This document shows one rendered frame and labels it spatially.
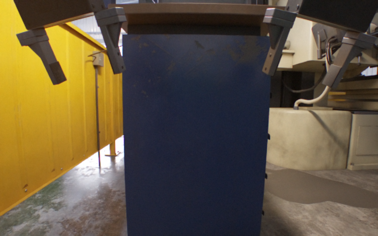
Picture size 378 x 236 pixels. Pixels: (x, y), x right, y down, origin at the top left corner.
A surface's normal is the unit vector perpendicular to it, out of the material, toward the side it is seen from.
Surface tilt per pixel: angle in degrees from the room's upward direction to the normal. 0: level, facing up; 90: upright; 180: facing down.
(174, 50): 90
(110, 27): 113
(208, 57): 90
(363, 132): 90
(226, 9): 90
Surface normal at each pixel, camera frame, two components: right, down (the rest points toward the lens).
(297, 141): -0.47, 0.08
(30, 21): -0.09, 0.48
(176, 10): -0.01, 0.10
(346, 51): -0.98, -0.13
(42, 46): 0.98, -0.10
